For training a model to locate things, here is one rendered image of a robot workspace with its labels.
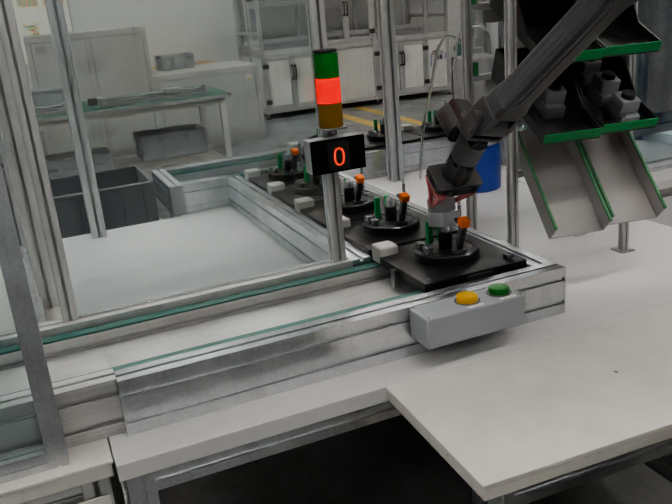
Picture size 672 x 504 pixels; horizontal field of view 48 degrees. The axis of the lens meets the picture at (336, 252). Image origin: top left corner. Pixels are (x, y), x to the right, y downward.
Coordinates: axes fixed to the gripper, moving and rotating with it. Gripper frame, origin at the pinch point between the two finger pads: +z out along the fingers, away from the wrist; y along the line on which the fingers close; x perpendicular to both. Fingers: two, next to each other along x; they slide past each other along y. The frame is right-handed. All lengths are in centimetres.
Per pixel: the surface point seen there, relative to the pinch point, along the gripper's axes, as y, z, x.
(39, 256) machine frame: 80, 42, -33
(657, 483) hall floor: -83, 91, 58
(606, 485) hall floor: -69, 96, 53
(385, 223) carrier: 2.3, 21.7, -11.0
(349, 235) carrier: 10.7, 25.2, -11.7
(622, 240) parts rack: -52, 15, 11
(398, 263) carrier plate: 10.4, 9.3, 7.2
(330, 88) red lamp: 20.1, -14.0, -22.4
